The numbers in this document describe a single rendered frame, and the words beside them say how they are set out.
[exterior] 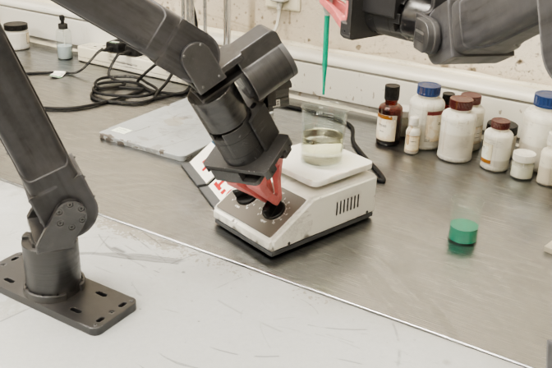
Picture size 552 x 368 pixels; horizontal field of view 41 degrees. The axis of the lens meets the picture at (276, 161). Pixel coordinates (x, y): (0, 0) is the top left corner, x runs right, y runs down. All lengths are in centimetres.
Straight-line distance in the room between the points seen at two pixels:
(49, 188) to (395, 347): 41
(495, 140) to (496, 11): 61
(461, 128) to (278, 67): 51
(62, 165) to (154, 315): 20
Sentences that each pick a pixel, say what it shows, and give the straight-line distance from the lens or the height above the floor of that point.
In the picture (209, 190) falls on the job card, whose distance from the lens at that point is 114.
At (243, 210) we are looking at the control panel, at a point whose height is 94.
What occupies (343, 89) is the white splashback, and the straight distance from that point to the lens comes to 152.
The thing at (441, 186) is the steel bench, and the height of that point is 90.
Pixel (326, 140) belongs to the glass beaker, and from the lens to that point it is 99.
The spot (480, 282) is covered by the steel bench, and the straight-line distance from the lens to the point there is 96.
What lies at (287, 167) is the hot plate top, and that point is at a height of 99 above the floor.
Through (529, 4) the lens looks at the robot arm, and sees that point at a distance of 64.
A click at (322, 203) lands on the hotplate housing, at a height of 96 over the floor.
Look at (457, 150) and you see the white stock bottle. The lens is 130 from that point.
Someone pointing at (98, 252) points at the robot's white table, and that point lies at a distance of 99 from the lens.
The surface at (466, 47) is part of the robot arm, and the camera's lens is 73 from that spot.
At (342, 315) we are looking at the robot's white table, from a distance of 86.
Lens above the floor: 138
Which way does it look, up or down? 23 degrees down
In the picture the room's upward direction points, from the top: 2 degrees clockwise
